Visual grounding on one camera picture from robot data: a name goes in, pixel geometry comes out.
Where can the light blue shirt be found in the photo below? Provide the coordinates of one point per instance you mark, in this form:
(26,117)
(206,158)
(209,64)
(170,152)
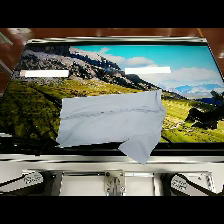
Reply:
(110,121)

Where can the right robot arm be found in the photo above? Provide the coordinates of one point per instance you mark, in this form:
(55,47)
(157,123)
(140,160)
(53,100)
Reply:
(206,116)

